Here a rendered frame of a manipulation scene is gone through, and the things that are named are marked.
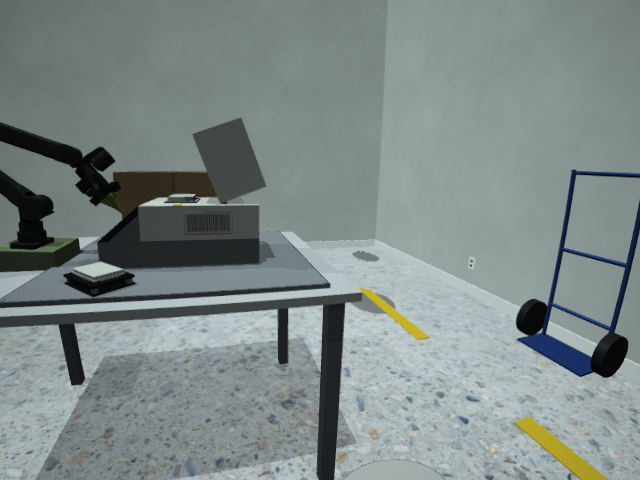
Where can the white thermal cycler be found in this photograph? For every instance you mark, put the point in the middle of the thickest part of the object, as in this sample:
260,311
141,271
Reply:
200,232

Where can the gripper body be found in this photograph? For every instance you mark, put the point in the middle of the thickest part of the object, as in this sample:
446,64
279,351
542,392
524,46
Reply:
112,187

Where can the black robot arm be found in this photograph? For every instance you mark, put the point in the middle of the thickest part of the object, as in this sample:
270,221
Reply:
32,209

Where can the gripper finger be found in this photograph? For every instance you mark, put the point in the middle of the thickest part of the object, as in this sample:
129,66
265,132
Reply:
114,198
108,203

